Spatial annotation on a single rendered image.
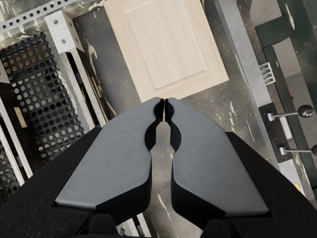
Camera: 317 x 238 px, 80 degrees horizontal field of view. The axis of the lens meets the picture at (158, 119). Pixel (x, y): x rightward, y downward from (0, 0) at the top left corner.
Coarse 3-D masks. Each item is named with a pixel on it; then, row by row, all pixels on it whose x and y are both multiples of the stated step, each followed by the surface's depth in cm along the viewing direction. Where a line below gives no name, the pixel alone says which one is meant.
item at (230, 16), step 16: (224, 0) 62; (224, 16) 63; (240, 16) 62; (240, 32) 63; (240, 48) 63; (240, 64) 64; (256, 64) 63; (256, 80) 63; (256, 96) 64; (256, 112) 66; (272, 160) 68; (288, 160) 65; (288, 176) 65
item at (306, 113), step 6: (300, 108) 53; (306, 108) 52; (312, 108) 52; (270, 114) 62; (276, 114) 61; (282, 114) 59; (288, 114) 58; (294, 114) 56; (300, 114) 53; (306, 114) 52; (312, 114) 52; (270, 120) 63
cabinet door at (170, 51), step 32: (128, 0) 65; (160, 0) 65; (192, 0) 65; (128, 32) 66; (160, 32) 66; (192, 32) 65; (128, 64) 67; (160, 64) 67; (192, 64) 66; (160, 96) 67
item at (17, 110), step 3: (15, 108) 69; (18, 108) 70; (18, 111) 70; (18, 114) 69; (21, 114) 70; (18, 117) 69; (21, 117) 70; (21, 120) 69; (24, 120) 71; (21, 123) 69; (24, 123) 70; (24, 126) 70
